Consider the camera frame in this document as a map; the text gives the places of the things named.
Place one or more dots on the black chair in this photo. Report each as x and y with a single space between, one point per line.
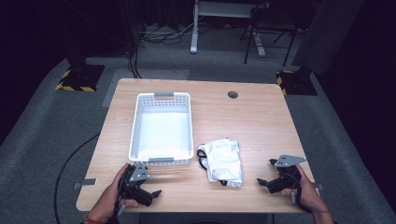
267 28

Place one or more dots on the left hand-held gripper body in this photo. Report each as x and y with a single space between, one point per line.
138 175

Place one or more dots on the grey upright panel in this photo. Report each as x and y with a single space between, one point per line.
327 34

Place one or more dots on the white desk frame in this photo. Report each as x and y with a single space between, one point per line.
194 37

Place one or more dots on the white plastic basket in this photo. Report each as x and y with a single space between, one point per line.
162 133

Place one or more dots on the person's left hand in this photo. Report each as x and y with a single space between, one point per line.
109 196

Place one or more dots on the person's right hand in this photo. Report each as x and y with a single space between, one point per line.
311 194

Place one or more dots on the black yellow striped stand base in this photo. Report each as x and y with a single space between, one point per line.
297 82
81 77

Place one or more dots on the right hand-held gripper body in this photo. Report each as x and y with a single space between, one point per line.
286 179

